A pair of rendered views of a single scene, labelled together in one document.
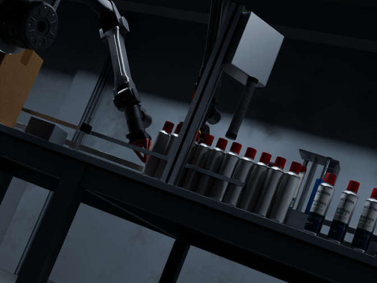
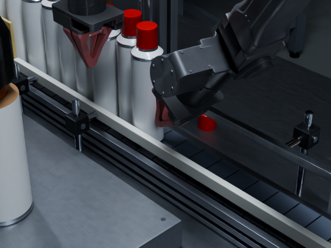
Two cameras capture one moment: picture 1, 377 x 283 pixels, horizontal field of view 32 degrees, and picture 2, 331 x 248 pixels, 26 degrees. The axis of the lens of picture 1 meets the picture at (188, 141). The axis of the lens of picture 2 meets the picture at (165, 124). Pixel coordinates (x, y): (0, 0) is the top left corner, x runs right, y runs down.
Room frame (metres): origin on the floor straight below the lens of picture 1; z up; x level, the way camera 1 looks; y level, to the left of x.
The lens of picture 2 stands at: (3.12, 0.56, 1.54)
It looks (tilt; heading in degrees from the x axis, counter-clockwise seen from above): 32 degrees down; 207
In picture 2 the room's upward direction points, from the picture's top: straight up
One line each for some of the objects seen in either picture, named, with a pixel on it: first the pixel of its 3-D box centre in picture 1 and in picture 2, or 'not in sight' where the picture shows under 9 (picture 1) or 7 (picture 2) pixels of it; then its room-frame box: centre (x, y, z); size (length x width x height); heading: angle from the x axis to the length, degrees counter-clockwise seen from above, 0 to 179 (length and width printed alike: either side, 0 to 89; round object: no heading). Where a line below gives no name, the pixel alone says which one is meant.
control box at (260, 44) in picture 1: (248, 50); not in sight; (2.10, -0.07, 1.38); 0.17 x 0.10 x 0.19; 125
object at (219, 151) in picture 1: (212, 167); (73, 42); (2.17, -0.11, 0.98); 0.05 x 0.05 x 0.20
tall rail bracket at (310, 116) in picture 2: (83, 141); (295, 164); (2.25, 0.33, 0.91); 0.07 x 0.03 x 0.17; 160
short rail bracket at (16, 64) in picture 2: not in sight; (26, 89); (2.22, -0.18, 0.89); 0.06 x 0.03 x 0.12; 160
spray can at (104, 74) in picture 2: (185, 158); (106, 63); (2.21, -0.01, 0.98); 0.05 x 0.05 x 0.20
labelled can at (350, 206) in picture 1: (344, 212); not in sight; (2.02, -0.53, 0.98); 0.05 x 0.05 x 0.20
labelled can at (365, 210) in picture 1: (368, 220); not in sight; (2.00, -0.60, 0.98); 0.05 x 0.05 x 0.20
